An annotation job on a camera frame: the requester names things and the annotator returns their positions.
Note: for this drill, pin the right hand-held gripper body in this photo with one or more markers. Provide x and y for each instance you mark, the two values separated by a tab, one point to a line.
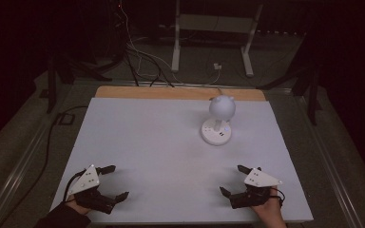
259	180

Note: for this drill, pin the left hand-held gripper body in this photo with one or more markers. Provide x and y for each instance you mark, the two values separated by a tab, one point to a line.
87	182

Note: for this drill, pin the person's left hand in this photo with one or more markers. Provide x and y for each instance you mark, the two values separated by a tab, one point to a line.
76	207

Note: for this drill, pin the person's right hand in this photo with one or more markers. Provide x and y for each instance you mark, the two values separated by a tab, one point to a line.
271	212

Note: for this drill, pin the white table mat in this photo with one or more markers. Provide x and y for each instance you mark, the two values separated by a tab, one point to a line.
158	152

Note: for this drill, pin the white globe lamp round base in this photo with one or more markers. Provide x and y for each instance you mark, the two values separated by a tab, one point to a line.
221	109

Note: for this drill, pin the black square floor plate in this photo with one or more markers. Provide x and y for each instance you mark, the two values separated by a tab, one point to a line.
66	119

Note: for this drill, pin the wooden table board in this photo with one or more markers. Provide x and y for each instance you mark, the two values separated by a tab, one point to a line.
158	93

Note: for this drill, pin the black tripod stand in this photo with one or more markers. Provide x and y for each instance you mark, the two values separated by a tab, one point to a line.
52	85
312	95

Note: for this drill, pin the white plug adapter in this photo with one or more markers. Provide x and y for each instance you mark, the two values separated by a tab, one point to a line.
217	66

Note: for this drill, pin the white metal stand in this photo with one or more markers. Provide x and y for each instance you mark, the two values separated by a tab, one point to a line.
212	23

